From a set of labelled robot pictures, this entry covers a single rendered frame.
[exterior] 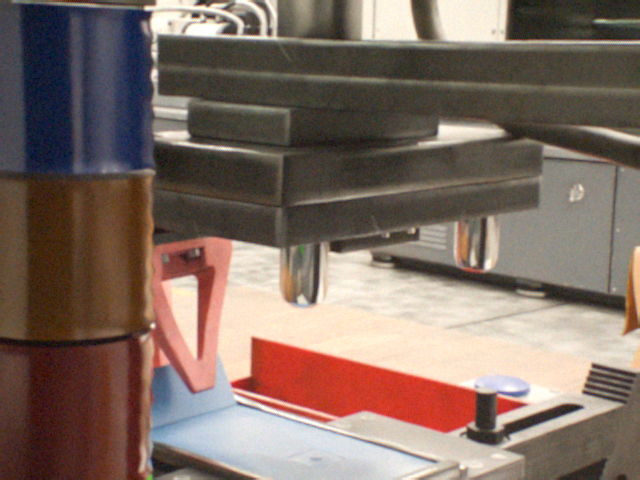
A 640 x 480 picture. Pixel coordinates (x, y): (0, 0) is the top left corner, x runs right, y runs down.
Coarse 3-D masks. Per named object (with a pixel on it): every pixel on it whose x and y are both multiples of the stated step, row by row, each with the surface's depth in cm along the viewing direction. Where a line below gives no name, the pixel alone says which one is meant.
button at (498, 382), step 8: (488, 376) 97; (496, 376) 97; (504, 376) 97; (512, 376) 97; (480, 384) 96; (488, 384) 95; (496, 384) 95; (504, 384) 95; (512, 384) 95; (520, 384) 95; (528, 384) 96; (504, 392) 94; (512, 392) 94; (520, 392) 95; (528, 392) 95
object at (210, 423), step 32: (160, 384) 67; (224, 384) 70; (160, 416) 66; (192, 416) 68; (224, 416) 68; (256, 416) 68; (192, 448) 63; (224, 448) 63; (256, 448) 63; (288, 448) 63; (320, 448) 63; (352, 448) 63; (384, 448) 63
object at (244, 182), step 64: (320, 0) 55; (192, 64) 57; (256, 64) 54; (320, 64) 52; (384, 64) 50; (448, 64) 48; (512, 64) 46; (576, 64) 44; (192, 128) 56; (256, 128) 53; (320, 128) 53; (384, 128) 56; (448, 128) 64; (192, 192) 52; (256, 192) 50; (320, 192) 51; (384, 192) 54; (448, 192) 57; (512, 192) 61; (320, 256) 52
